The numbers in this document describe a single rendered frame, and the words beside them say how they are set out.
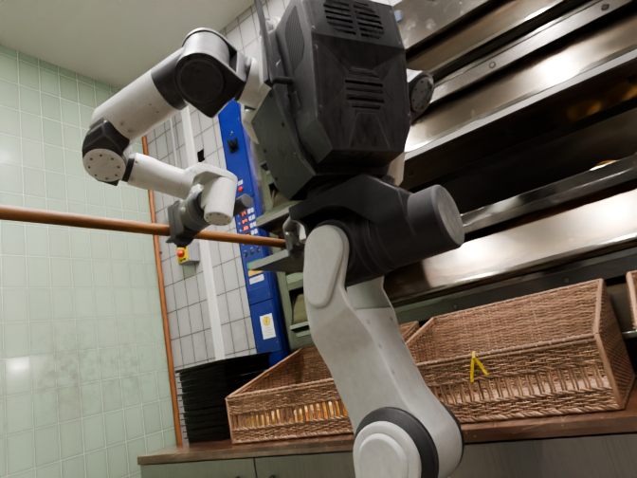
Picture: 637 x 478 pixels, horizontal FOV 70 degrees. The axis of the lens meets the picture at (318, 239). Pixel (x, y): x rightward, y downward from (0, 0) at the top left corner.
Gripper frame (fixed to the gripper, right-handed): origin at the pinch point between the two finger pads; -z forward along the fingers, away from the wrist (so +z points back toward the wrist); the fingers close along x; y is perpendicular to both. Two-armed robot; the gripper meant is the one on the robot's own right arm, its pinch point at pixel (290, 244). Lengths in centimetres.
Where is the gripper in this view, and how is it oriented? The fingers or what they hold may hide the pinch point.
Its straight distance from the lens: 162.2
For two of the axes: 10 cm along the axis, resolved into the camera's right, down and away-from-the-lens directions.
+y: -9.3, 1.0, -3.5
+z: 3.1, -3.0, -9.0
